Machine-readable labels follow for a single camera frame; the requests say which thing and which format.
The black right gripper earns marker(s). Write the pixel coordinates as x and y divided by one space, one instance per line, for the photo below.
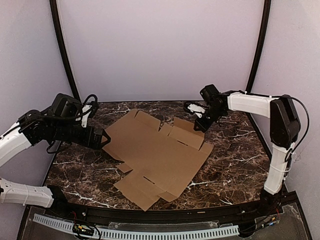
204 120

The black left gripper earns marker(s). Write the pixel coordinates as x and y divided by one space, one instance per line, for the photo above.
94 138

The brown cardboard box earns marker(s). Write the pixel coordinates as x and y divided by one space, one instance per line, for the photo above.
159 160

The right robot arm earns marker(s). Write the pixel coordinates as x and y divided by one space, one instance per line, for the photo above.
284 132

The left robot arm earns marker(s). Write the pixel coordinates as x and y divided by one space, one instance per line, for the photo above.
66 120

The small green circuit board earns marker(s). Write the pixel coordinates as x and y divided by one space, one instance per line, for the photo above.
82 229

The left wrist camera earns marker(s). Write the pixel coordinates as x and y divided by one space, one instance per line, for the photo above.
89 110

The black front rail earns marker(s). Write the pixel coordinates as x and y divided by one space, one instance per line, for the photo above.
242 214

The white slotted cable duct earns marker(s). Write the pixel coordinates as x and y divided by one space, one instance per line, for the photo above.
135 231

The left black frame post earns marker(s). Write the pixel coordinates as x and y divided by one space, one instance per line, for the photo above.
62 48

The black frame post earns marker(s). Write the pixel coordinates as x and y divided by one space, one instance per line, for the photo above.
259 45
62 48

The right black frame post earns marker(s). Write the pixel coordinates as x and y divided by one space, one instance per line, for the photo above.
259 45

